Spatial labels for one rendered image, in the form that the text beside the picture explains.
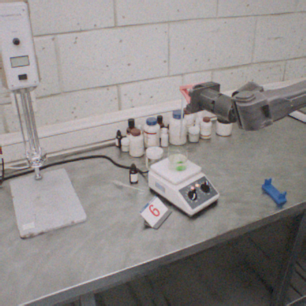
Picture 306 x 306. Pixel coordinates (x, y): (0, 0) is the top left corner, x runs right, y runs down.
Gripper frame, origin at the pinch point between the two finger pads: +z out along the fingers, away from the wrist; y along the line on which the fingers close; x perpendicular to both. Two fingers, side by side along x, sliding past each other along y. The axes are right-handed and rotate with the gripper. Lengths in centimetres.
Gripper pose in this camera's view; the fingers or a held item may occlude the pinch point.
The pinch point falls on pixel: (182, 88)
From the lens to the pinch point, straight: 98.6
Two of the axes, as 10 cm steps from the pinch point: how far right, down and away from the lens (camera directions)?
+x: -0.1, 8.7, 4.9
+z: -6.0, -4.0, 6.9
